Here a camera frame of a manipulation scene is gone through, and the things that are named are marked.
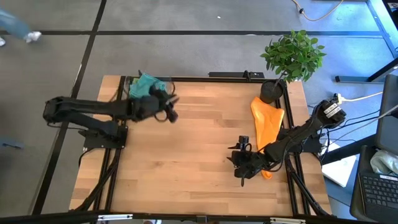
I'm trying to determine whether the crumpled white plastic bag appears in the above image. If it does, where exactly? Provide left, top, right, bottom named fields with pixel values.
left=369, top=149, right=398, bottom=177

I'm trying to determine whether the person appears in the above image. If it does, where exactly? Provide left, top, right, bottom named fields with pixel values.
left=0, top=7, right=43, bottom=47

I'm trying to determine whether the black metal table frame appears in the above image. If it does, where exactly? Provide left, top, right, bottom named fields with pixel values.
left=0, top=75, right=352, bottom=224

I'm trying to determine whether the black desk leg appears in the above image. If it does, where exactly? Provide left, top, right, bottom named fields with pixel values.
left=335, top=57, right=398, bottom=83

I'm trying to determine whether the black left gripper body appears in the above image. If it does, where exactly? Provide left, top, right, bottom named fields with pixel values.
left=136, top=89, right=170, bottom=121

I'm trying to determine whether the teal microfiber towel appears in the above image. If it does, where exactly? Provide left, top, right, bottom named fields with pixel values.
left=129, top=73, right=169, bottom=100

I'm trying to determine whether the white flat box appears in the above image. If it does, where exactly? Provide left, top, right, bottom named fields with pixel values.
left=322, top=142, right=358, bottom=188

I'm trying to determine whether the black laptop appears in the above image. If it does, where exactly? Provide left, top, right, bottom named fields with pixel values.
left=348, top=73, right=398, bottom=223

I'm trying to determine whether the silver metal bracket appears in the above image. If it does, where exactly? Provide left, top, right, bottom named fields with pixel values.
left=97, top=213, right=134, bottom=222
left=269, top=217, right=307, bottom=224

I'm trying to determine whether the white cable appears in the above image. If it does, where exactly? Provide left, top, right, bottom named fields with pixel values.
left=341, top=91, right=384, bottom=103

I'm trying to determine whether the green potted plant black pot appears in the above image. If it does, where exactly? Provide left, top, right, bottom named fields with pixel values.
left=260, top=29, right=327, bottom=105

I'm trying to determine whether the yellow cable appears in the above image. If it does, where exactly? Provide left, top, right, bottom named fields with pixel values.
left=291, top=0, right=345, bottom=22

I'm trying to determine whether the grey cable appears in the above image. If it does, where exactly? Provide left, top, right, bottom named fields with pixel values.
left=356, top=105, right=398, bottom=130

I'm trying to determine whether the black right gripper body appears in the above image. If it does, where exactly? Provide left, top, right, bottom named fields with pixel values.
left=231, top=149, right=269, bottom=180

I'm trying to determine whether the clear plastic bin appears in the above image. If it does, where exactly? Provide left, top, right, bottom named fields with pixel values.
left=123, top=74, right=174, bottom=102

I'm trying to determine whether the orange microfiber towel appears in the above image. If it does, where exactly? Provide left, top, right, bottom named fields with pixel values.
left=250, top=96, right=285, bottom=180

